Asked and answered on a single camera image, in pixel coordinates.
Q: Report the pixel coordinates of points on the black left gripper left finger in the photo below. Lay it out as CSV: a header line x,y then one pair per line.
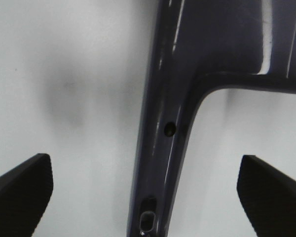
x,y
25,192

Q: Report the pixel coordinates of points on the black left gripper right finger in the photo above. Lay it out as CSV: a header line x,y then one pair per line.
x,y
268,197

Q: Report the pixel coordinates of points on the purple plastic dustpan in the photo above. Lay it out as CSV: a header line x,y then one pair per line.
x,y
201,46

